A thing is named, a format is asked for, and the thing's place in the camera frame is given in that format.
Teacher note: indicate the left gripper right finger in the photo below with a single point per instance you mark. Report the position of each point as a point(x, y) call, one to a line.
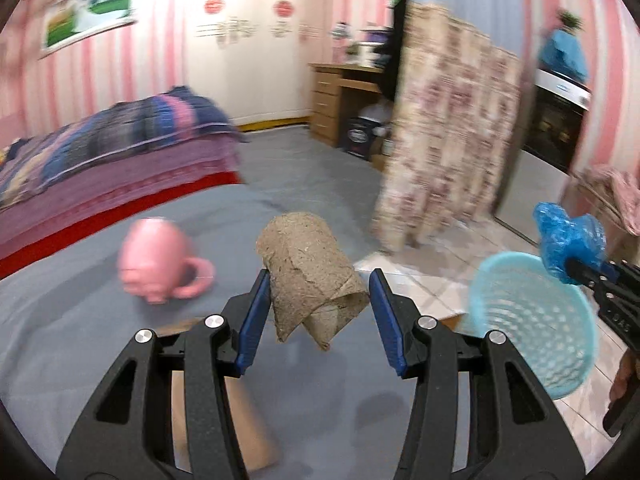
point(479, 411)

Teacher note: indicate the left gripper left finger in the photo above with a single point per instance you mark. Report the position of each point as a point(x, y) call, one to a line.
point(125, 431)

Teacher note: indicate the blue plastic bag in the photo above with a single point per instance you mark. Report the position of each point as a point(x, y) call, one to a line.
point(570, 248)

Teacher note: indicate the brown cardboard tube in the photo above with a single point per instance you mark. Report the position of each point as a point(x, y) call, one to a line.
point(313, 283)

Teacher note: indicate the person's right hand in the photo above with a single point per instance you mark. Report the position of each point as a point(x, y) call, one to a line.
point(629, 368)

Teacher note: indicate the light blue plastic basket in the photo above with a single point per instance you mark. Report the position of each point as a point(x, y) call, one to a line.
point(550, 323)

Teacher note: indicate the pink cloth on rack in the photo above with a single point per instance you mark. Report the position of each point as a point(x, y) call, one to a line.
point(621, 189)

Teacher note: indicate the pink ceramic mug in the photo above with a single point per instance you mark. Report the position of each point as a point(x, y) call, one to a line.
point(157, 263)

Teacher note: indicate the floral curtain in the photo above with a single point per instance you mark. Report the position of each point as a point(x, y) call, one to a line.
point(458, 89)

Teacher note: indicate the blue cloth bundle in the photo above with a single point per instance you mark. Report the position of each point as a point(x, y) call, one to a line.
point(563, 54)

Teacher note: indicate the bed with plaid quilt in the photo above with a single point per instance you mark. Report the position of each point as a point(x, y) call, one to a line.
point(63, 186)

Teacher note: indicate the green potted plant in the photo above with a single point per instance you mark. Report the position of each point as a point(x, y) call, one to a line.
point(570, 22)

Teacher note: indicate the black box under desk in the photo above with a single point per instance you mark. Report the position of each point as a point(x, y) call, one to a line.
point(360, 135)

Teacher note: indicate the wooden drawer desk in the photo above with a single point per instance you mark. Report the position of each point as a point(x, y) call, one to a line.
point(338, 93)

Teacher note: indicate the white printer on desk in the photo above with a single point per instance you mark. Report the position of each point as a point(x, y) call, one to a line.
point(366, 54)

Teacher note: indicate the framed landscape picture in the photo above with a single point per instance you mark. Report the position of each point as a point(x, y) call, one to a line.
point(68, 21)

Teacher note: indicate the white wardrobe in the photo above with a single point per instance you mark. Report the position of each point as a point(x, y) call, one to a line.
point(253, 58)

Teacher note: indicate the metal wire rack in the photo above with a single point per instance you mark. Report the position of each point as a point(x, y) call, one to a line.
point(581, 197)

